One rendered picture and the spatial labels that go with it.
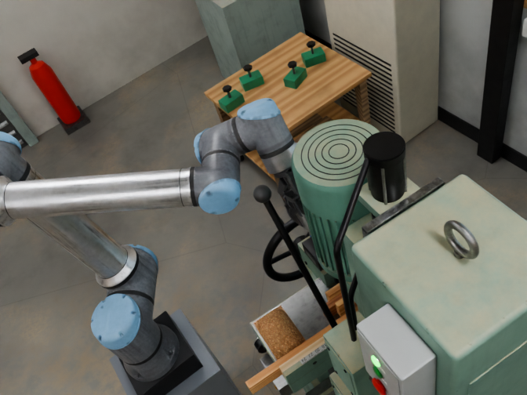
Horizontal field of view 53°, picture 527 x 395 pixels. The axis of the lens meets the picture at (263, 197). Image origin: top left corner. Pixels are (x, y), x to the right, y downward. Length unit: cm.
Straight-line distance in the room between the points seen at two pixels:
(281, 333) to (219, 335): 116
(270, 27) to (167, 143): 97
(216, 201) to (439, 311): 59
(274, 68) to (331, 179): 198
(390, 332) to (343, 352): 21
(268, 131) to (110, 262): 69
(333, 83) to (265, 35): 81
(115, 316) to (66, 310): 136
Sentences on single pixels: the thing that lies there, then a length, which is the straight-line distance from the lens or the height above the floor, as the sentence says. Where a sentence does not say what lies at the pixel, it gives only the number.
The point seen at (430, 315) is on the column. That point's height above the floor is 152.
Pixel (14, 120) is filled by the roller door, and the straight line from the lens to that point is 397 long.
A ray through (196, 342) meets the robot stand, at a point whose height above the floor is 55.
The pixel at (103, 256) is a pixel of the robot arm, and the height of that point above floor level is 102.
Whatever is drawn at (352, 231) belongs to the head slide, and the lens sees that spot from 94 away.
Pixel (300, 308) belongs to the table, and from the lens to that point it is 147.
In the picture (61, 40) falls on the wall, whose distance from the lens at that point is 390.
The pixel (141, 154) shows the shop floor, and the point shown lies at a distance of 350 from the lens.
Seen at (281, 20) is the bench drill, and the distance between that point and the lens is 336.
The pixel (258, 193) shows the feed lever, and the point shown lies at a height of 145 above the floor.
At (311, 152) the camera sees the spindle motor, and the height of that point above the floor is 150.
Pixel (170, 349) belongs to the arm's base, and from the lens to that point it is 179.
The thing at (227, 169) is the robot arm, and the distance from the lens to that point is 117.
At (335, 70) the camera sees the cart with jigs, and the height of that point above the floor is 53.
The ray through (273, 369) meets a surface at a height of 94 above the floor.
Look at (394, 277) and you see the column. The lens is 76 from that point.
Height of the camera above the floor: 218
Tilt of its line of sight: 48 degrees down
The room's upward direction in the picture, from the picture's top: 20 degrees counter-clockwise
